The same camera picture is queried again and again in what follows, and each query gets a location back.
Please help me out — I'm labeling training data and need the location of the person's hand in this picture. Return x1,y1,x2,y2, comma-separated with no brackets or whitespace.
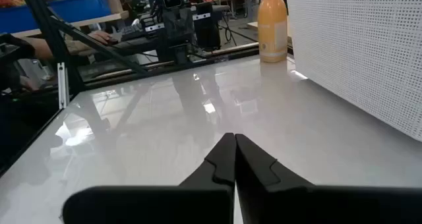
86,30,113,46

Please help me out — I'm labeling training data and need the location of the cardboard box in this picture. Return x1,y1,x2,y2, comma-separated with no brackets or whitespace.
106,0,125,14

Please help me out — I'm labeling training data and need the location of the light wooden shelf board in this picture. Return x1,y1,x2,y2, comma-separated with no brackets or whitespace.
9,11,130,39

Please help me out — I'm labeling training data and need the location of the orange spray bottle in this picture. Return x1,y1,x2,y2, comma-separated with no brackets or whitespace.
257,0,289,64

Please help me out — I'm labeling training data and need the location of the white perforated plastic basket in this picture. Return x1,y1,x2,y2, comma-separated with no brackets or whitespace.
285,0,422,143

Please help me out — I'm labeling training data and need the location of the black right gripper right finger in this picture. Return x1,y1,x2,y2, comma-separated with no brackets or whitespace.
234,133,422,224

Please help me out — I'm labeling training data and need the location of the silver aluminium bracket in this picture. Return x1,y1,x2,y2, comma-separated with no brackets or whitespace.
57,62,71,110

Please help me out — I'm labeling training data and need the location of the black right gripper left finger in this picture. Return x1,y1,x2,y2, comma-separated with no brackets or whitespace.
61,132,237,224

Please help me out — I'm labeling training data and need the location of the person's forearm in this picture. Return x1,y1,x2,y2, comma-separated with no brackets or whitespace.
18,36,100,63

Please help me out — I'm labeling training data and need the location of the blue plastic bin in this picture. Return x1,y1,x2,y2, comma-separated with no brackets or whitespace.
0,0,112,34

